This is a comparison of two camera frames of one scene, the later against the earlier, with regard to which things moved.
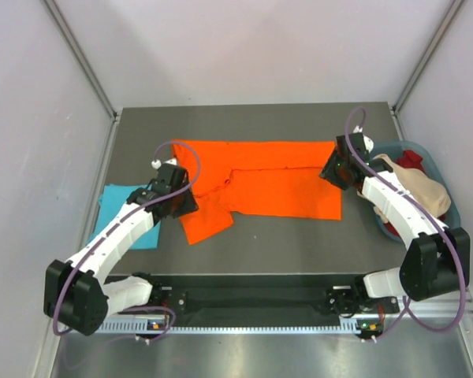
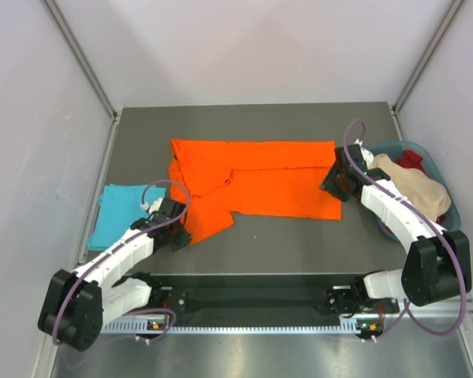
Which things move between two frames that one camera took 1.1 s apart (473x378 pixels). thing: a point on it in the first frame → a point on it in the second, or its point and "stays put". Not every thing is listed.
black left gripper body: (184, 203) → (180, 237)
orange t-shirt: (271, 179) stays put
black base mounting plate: (180, 298) stays put
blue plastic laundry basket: (432, 169) stays put
